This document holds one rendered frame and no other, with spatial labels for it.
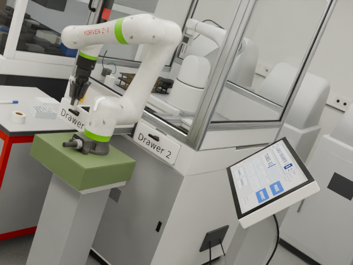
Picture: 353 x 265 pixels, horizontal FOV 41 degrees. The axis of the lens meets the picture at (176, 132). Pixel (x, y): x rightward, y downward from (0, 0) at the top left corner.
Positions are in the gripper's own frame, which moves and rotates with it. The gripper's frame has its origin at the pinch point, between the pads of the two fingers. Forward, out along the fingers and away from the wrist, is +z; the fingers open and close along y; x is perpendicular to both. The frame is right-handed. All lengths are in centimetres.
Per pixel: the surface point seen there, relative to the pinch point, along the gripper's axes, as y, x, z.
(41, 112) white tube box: 0.3, -21.6, 13.6
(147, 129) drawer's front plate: -30.4, 26.9, 1.4
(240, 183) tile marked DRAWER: -12, 96, -6
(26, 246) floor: -4, -9, 93
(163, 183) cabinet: -32, 47, 24
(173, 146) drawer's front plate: -30, 46, 2
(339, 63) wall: -356, -1, -57
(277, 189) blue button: 0, 115, -16
